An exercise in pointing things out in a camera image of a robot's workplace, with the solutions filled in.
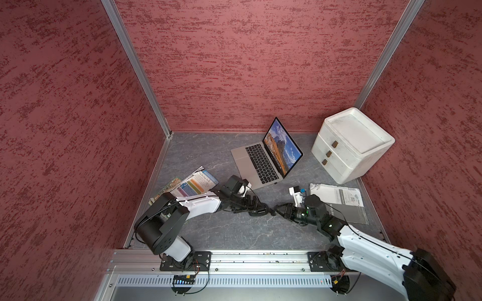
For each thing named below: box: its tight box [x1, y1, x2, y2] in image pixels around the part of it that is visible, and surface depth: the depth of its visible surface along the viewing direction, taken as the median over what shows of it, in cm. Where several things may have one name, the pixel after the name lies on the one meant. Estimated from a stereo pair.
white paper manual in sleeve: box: [309, 183, 370, 226], surface depth 92 cm
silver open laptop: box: [230, 116, 304, 190], surface depth 105 cm
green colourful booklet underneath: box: [148, 176, 183, 206], surface depth 97 cm
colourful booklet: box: [170, 165, 220, 198], surface depth 99 cm
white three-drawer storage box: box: [311, 107, 396, 185], surface depth 91 cm
